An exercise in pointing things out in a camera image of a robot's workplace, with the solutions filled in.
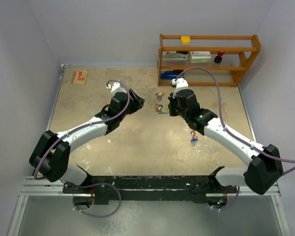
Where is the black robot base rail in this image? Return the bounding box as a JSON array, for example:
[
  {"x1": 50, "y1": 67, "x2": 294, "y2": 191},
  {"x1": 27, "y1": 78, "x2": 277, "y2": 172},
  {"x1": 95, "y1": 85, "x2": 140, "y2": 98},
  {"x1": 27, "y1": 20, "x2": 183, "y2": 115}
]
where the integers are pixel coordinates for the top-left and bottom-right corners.
[{"x1": 63, "y1": 175, "x2": 236, "y2": 205}]

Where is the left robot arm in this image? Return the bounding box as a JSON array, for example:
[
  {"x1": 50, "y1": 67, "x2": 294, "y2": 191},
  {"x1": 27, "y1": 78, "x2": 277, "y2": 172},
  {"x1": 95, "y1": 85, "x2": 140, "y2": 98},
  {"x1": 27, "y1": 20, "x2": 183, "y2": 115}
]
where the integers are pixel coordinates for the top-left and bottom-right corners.
[{"x1": 29, "y1": 89, "x2": 145, "y2": 193}]

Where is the orange spiral notebook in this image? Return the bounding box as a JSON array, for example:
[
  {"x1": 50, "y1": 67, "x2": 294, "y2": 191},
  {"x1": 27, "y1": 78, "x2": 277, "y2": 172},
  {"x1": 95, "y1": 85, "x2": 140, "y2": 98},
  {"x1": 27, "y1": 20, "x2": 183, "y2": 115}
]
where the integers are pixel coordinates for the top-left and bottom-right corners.
[{"x1": 71, "y1": 70, "x2": 88, "y2": 85}]

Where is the red black stamp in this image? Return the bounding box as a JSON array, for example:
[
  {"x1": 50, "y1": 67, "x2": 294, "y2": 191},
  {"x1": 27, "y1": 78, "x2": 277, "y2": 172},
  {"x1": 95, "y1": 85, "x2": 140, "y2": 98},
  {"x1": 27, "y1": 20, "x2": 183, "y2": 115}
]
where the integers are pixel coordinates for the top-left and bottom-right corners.
[{"x1": 214, "y1": 51, "x2": 225, "y2": 64}]

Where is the blue stapler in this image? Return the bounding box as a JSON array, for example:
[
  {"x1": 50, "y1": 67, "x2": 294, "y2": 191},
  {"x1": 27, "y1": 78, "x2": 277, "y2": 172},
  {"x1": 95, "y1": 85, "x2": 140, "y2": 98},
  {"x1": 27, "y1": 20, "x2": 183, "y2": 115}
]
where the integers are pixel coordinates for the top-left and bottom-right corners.
[{"x1": 160, "y1": 69, "x2": 183, "y2": 80}]

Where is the white staples box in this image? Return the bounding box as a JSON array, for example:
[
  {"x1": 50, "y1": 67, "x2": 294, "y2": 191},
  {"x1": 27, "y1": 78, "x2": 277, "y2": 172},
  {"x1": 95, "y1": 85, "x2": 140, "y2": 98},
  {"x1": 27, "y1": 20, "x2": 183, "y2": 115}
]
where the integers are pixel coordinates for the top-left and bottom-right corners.
[{"x1": 189, "y1": 51, "x2": 211, "y2": 63}]

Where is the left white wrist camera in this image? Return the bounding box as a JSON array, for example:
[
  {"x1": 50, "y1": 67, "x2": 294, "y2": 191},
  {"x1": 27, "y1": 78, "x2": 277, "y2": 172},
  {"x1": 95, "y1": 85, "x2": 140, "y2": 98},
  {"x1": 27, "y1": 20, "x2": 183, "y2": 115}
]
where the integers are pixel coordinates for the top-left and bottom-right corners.
[{"x1": 106, "y1": 82, "x2": 127, "y2": 96}]

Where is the aluminium frame rail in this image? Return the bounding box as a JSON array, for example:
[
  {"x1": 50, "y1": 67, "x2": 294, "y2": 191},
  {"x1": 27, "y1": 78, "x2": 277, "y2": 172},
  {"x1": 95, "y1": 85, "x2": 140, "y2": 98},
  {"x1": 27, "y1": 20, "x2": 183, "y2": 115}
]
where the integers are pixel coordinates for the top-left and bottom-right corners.
[{"x1": 20, "y1": 168, "x2": 280, "y2": 195}]

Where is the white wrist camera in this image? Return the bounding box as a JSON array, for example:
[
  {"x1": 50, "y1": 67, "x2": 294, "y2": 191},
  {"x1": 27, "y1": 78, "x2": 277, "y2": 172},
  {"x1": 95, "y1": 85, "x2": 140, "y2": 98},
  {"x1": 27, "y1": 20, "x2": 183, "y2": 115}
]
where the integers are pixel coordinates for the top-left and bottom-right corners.
[
  {"x1": 171, "y1": 77, "x2": 189, "y2": 98},
  {"x1": 106, "y1": 82, "x2": 127, "y2": 96}
]

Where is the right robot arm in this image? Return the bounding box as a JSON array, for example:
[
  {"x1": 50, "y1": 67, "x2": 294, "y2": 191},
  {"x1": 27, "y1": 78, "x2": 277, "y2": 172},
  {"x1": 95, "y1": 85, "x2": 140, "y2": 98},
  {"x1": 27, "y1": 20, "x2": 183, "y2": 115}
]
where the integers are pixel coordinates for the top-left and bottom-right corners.
[{"x1": 168, "y1": 89, "x2": 283, "y2": 195}]

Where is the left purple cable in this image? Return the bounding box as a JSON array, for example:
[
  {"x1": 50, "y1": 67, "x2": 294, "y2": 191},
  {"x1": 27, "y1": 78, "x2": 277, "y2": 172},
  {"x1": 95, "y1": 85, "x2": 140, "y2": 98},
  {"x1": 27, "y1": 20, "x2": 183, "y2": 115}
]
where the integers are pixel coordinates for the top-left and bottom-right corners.
[{"x1": 33, "y1": 79, "x2": 131, "y2": 218}]

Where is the white stapler on shelf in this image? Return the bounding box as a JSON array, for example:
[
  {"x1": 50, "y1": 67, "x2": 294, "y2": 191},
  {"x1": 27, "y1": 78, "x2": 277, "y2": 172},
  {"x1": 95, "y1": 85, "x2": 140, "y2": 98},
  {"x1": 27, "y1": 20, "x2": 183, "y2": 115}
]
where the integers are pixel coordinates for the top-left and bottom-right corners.
[{"x1": 162, "y1": 51, "x2": 189, "y2": 60}]

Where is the yellow box on shelf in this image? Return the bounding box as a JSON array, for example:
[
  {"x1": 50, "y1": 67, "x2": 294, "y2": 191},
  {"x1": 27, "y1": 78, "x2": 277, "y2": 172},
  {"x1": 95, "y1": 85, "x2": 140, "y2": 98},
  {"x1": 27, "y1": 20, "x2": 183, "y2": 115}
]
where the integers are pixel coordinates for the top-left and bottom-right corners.
[{"x1": 180, "y1": 36, "x2": 191, "y2": 46}]

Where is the red S carabiner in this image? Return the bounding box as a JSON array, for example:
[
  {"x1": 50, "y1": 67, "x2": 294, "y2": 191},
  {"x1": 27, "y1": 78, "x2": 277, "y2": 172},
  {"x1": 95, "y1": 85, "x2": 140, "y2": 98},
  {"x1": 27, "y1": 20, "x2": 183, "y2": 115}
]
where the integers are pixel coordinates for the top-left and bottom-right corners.
[{"x1": 190, "y1": 130, "x2": 197, "y2": 139}]

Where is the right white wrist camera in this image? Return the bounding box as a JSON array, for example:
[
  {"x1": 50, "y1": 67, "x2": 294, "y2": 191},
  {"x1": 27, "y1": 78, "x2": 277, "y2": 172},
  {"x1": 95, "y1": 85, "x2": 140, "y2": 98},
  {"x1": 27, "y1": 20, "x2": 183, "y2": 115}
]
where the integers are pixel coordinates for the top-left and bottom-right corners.
[{"x1": 171, "y1": 77, "x2": 189, "y2": 98}]

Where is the wooden shelf rack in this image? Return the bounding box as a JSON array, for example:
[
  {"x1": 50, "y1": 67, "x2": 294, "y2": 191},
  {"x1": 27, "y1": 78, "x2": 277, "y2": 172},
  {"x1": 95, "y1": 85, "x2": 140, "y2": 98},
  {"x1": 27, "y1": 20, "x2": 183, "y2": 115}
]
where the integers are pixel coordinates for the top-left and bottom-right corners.
[{"x1": 157, "y1": 34, "x2": 262, "y2": 86}]

